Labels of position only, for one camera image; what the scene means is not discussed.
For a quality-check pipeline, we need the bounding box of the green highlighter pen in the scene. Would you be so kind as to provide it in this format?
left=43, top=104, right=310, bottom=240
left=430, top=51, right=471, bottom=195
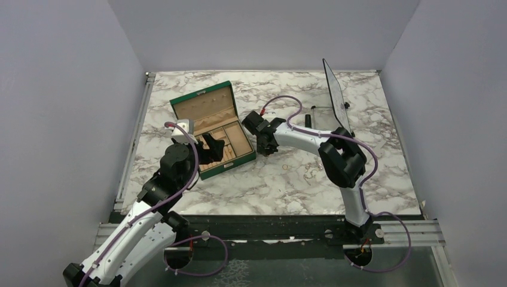
left=305, top=114, right=312, bottom=128

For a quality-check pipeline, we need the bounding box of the small whiteboard on stand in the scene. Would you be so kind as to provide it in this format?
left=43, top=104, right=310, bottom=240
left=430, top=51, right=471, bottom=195
left=311, top=58, right=355, bottom=138

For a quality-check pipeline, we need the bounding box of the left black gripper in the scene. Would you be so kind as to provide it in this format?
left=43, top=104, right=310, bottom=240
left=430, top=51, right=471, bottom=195
left=173, top=133, right=225, bottom=189

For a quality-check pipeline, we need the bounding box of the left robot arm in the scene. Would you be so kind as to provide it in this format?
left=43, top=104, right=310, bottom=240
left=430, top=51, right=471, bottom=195
left=63, top=133, right=225, bottom=286

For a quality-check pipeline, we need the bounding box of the green jewelry box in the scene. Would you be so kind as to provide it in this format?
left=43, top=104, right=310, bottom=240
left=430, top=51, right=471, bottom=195
left=170, top=81, right=256, bottom=179

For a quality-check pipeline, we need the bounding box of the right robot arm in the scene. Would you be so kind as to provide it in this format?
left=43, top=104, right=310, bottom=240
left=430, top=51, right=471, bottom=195
left=242, top=111, right=374, bottom=243

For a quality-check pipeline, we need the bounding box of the aluminium frame rail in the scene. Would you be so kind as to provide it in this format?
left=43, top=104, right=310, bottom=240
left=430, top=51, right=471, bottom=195
left=91, top=71, right=156, bottom=254

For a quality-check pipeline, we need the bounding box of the silver chain necklace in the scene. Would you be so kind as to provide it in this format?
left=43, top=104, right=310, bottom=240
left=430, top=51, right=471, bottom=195
left=303, top=163, right=323, bottom=183

